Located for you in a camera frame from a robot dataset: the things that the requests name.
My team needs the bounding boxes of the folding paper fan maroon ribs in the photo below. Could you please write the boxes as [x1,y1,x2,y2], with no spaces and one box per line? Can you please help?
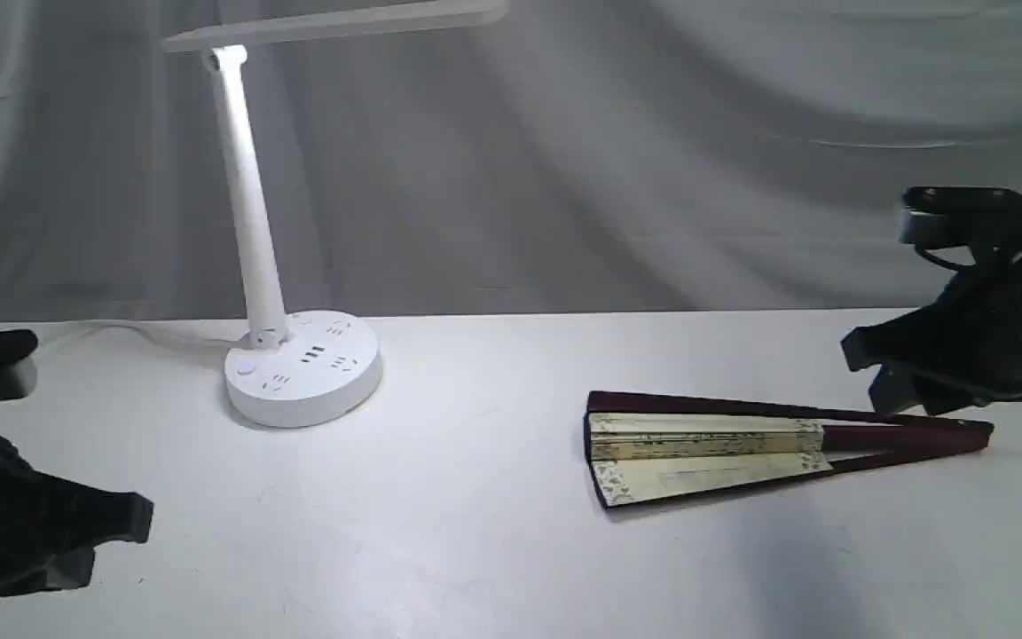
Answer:
[583,390,994,509]

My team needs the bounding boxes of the white power cord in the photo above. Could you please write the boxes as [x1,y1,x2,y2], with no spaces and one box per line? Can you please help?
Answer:
[32,321,241,354]

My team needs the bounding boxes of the grey backdrop curtain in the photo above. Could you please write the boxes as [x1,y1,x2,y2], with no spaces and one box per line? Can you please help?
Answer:
[0,1,1022,322]

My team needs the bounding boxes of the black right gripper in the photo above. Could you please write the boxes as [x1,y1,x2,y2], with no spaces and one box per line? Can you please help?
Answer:
[840,254,1022,416]

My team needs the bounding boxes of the white desk lamp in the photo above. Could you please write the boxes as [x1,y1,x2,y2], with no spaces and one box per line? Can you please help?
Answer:
[160,1,508,429]

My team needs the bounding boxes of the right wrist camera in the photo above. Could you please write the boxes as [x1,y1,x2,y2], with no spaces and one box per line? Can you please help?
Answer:
[898,185,1022,272]

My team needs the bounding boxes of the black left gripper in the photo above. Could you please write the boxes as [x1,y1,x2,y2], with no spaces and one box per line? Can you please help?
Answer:
[0,437,154,597]

